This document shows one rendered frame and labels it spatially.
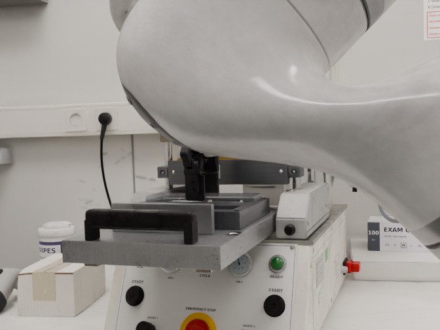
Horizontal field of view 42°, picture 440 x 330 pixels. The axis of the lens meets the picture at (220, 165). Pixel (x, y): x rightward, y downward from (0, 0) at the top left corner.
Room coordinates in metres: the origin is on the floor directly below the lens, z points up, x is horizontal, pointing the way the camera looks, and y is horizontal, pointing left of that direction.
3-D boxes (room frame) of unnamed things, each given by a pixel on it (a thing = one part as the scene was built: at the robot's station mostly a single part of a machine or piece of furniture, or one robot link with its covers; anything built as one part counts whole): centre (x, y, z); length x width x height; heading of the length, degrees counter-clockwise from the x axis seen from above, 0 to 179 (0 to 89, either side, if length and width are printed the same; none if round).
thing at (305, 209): (1.01, -0.15, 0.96); 0.26 x 0.05 x 0.07; 161
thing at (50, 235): (1.38, 0.40, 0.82); 0.09 x 0.09 x 0.15
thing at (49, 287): (1.20, 0.34, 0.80); 0.19 x 0.13 x 0.09; 169
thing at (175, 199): (0.92, 0.03, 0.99); 0.18 x 0.06 x 0.02; 71
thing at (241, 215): (0.88, 0.04, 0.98); 0.20 x 0.17 x 0.03; 71
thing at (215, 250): (0.84, 0.06, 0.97); 0.30 x 0.22 x 0.08; 161
